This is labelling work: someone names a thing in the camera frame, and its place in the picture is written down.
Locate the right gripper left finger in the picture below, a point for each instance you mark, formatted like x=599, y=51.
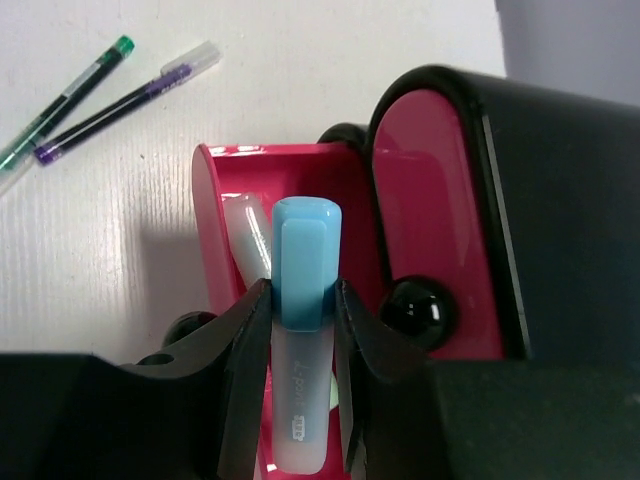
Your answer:
x=215, y=379

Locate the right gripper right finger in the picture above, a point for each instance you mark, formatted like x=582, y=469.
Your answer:
x=385, y=398

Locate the pink drawer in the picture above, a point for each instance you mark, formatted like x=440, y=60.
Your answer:
x=430, y=218
x=234, y=189

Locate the green highlighter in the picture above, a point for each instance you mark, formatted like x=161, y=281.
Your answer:
x=250, y=237

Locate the blue highlighter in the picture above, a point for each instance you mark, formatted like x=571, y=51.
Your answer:
x=305, y=267

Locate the pink bottom drawer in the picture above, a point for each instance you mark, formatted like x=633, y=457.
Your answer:
x=234, y=189

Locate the black drawer cabinet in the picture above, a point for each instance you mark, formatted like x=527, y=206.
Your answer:
x=556, y=182

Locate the purple pen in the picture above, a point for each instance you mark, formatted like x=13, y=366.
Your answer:
x=173, y=74

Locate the green pen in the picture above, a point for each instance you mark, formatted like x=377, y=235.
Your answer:
x=18, y=156

